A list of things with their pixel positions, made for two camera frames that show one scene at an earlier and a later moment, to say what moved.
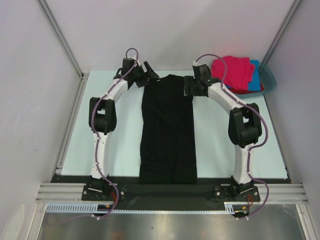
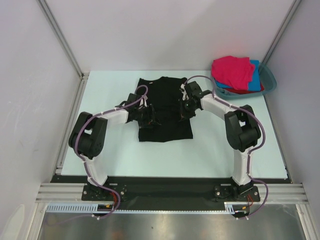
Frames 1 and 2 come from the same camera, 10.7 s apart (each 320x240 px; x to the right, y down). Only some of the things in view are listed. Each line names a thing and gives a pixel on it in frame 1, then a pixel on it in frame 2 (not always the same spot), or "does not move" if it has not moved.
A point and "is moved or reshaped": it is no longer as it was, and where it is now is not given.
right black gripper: (189, 81) -> (184, 115)
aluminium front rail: (69, 192) does not move
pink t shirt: (239, 71) does not move
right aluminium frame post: (287, 21) does not move
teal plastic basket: (268, 78) does not move
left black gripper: (150, 74) -> (150, 118)
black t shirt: (167, 145) is moved or reshaped
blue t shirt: (255, 85) does not move
